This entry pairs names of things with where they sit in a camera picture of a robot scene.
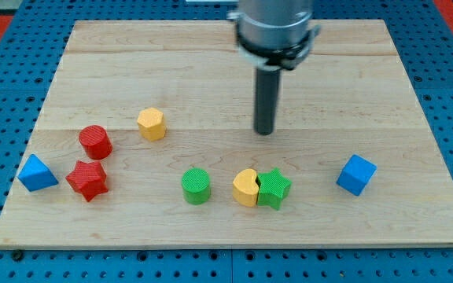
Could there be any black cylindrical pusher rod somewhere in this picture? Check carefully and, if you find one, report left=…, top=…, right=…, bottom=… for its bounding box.
left=253, top=68, right=281, bottom=135

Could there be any yellow heart block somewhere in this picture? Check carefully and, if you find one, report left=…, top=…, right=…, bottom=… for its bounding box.
left=232, top=168, right=260, bottom=207

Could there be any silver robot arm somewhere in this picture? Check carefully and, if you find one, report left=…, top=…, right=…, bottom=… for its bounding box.
left=227, top=0, right=320, bottom=135

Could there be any yellow hexagon block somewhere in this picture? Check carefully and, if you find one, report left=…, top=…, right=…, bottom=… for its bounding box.
left=137, top=108, right=167, bottom=142

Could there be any green star block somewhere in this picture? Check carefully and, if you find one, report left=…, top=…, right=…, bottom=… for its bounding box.
left=257, top=167, right=292, bottom=211

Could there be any green cylinder block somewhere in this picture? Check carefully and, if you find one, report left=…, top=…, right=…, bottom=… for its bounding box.
left=181, top=167, right=211, bottom=205

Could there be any blue cube block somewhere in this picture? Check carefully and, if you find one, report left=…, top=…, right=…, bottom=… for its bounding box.
left=336, top=154, right=378, bottom=197

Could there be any wooden board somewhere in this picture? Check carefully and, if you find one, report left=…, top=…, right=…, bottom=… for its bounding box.
left=0, top=20, right=453, bottom=250

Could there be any red cylinder block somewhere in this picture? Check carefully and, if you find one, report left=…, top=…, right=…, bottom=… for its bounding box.
left=79, top=125, right=112, bottom=160

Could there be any red star block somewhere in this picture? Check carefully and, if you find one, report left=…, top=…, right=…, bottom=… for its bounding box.
left=66, top=160, right=109, bottom=202

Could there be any blue triangle block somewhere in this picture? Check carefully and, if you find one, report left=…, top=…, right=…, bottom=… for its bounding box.
left=17, top=154, right=58, bottom=192

